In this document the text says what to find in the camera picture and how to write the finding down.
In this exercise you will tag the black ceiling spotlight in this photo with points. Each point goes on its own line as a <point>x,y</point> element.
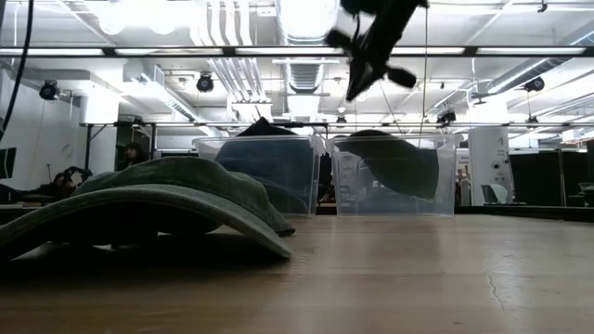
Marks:
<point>534,84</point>
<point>48,90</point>
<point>446,117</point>
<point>204,83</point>

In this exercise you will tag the pale green chair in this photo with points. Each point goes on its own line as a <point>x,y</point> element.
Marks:
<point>496,194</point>

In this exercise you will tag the black rack frame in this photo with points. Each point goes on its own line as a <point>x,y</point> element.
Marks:
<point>185,124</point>

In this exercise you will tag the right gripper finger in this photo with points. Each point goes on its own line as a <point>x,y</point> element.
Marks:
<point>355,74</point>
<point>371,74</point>

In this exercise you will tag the black partition panel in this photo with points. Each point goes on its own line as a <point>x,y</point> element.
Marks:
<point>538,178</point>

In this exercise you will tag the person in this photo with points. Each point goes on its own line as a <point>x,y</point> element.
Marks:
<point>133,155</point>
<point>60,183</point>

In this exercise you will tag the clear plastic bin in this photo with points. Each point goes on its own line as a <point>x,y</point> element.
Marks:
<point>206,185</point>
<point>445,185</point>

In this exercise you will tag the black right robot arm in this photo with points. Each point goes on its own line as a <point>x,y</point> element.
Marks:
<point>394,3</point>

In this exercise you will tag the black overhead beam with lights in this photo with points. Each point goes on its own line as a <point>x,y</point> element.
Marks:
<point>107,51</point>

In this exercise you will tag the silver ventilation duct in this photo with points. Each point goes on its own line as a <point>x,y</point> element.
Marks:
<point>304,74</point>

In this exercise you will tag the dark blue baseball cap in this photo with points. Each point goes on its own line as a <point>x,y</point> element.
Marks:
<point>287,199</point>
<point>264,158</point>

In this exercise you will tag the white pillar with stickers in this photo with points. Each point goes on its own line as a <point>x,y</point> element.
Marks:
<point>489,158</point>

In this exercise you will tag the olive green baseball cap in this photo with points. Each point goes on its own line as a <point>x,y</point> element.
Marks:
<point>162,195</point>
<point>394,167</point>

